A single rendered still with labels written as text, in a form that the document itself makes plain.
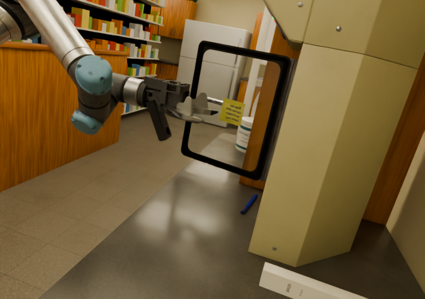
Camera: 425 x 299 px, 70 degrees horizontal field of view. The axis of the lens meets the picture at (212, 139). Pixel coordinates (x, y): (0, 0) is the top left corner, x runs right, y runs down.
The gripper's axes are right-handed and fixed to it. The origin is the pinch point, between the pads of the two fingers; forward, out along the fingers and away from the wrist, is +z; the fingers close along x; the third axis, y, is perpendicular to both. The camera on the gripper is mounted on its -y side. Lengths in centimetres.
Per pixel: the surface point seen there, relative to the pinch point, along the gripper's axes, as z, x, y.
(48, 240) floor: -106, 65, -120
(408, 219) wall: 61, 18, -19
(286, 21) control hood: 13.7, -14.0, 24.9
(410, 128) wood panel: 54, 23, 7
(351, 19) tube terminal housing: 24.9, -13.9, 27.2
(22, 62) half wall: -177, 112, -20
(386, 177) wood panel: 53, 23, -10
